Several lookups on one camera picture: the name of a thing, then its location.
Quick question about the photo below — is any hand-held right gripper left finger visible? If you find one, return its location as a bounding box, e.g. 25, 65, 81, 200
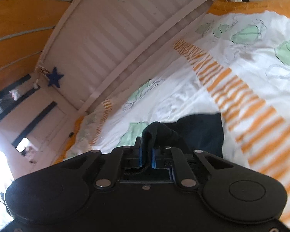
62, 136, 144, 189

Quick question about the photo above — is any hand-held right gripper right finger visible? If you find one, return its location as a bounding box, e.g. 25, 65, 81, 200
152, 146, 235, 190

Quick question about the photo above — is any black sweater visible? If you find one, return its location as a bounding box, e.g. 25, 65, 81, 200
142, 112, 226, 162

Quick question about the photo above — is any white shelf unit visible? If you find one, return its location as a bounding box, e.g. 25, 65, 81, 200
0, 74, 78, 174

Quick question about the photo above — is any blue star decoration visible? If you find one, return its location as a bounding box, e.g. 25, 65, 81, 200
46, 66, 65, 88

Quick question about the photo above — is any white leaf print duvet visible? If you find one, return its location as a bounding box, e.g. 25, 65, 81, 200
55, 0, 290, 230

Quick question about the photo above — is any white slatted bed frame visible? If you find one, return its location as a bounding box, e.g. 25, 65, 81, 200
35, 0, 232, 116

